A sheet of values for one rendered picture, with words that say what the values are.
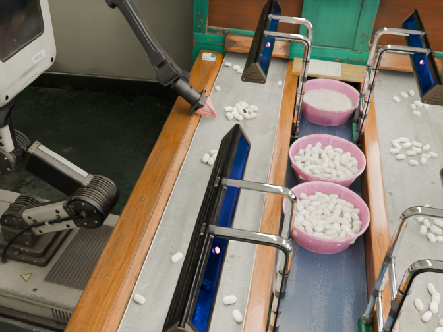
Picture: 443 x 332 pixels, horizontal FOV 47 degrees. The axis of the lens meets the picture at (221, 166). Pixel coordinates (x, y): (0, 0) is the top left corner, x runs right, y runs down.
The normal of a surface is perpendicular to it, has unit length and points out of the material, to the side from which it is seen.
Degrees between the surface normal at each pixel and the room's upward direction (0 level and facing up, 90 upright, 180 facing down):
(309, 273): 0
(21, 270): 0
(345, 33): 90
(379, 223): 0
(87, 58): 90
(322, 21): 90
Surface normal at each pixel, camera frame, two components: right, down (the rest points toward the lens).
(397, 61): -0.14, 0.25
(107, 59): -0.09, 0.61
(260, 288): 0.04, -0.79
